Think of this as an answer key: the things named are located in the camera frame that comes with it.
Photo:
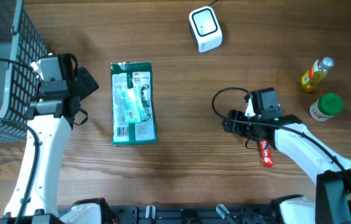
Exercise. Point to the yellow oil bottle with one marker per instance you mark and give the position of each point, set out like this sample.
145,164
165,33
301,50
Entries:
317,72

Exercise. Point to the red Nescafe stick sachet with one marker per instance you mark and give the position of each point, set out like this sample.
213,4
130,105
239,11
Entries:
266,158

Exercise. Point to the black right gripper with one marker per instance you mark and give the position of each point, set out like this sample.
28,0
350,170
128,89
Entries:
236,129

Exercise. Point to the black mounting rail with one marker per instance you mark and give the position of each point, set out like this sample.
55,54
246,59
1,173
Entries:
97,210

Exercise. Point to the green 3M sponge package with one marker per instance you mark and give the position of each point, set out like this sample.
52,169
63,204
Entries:
128,75

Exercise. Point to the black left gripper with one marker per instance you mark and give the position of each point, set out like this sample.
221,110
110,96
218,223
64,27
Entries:
85,84

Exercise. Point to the green lid white jar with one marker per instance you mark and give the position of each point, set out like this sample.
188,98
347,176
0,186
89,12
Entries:
326,107

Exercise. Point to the black wire basket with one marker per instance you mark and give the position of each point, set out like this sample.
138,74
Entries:
20,45

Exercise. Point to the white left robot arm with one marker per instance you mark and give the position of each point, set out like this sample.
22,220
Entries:
50,119

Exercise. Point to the mint green wipes pack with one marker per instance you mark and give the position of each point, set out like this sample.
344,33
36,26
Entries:
134,109

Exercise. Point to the white barcode scanner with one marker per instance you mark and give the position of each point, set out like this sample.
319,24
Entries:
205,29

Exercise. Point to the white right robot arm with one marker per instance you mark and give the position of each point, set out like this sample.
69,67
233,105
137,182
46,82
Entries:
330,172

